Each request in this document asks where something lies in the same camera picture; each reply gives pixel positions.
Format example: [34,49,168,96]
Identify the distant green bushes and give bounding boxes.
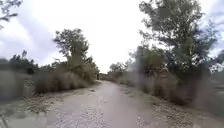
[99,61,134,82]

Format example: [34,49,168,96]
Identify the green tree with bushes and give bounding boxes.
[52,27,100,83]

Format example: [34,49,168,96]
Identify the pale gravel dirt path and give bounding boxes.
[6,79,224,128]

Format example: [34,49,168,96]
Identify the dry brown brush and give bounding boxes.
[113,64,224,118]
[0,64,99,101]

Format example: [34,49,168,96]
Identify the large green tree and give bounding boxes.
[131,0,224,84]

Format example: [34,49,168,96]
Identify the dry grass verge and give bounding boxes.
[118,83,224,128]
[0,83,98,128]

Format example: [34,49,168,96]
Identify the dark green bushes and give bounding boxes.
[0,49,43,76]

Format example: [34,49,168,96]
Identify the tree branches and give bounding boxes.
[0,0,24,29]

